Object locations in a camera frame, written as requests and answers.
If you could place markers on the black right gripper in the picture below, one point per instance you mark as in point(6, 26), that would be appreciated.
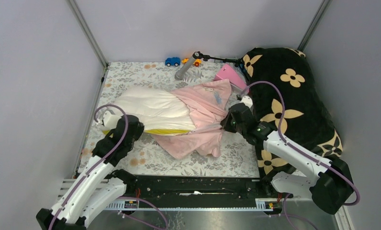
point(227, 124)

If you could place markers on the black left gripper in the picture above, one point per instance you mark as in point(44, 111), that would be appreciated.
point(139, 130)

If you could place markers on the white pillow with yellow edge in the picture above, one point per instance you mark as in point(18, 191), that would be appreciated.
point(161, 112)

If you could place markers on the pink pillow with princess print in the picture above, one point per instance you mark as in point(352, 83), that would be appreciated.
point(206, 103)

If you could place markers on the black blanket with yellow flowers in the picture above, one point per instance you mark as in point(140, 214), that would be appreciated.
point(282, 88)

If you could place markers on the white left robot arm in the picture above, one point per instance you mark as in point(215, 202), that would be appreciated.
point(99, 184)

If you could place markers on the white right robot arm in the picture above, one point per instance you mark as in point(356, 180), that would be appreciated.
point(326, 181)

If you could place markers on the floral patterned bed sheet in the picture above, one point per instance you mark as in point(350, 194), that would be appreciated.
point(238, 158)

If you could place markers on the pink metronome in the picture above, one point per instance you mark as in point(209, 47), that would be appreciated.
point(228, 73)

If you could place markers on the blue toy car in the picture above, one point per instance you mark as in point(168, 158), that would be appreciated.
point(173, 61)

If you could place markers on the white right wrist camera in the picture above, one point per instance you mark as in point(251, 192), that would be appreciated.
point(246, 100)

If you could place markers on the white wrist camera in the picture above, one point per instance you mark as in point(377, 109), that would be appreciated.
point(246, 100)
point(107, 120)

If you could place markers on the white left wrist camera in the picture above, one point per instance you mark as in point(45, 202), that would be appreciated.
point(107, 120)

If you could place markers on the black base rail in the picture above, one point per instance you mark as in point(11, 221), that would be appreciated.
point(182, 192)

